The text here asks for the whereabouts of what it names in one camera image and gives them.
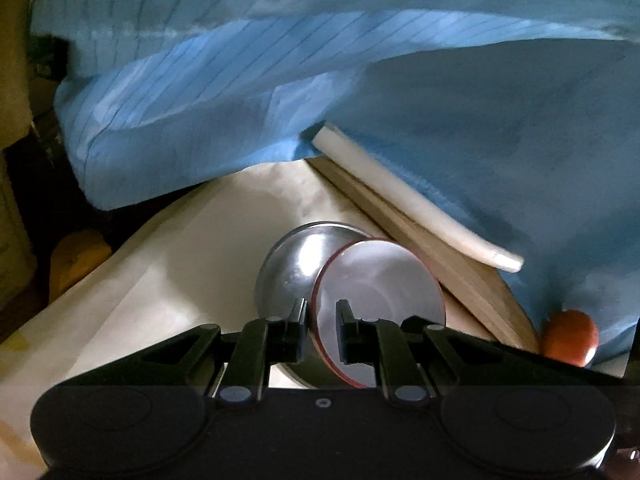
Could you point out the light blue garment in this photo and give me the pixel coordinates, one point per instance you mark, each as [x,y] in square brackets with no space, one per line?
[250,85]

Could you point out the wooden shelf board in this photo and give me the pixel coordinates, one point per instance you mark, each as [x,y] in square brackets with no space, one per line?
[475,300]

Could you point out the red tomato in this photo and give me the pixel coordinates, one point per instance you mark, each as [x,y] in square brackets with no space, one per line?
[570,337]

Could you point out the cream paper table cover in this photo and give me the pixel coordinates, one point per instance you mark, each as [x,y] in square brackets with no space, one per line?
[175,260]

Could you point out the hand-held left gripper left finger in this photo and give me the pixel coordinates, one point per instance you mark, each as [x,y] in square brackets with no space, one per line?
[295,332]

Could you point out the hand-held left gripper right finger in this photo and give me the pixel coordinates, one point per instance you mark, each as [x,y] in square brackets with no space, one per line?
[346,332]

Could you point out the white rolled stick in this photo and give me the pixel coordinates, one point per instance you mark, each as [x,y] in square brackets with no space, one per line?
[400,200]

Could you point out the orange object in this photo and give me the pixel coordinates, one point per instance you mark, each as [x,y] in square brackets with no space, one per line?
[80,262]

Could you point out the deep steel bowl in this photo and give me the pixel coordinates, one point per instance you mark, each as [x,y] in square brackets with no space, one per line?
[290,265]

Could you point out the white bowl red rim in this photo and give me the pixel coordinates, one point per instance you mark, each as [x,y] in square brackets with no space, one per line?
[380,285]

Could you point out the open cardboard box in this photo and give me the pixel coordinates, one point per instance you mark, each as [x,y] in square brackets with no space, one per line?
[15,60]

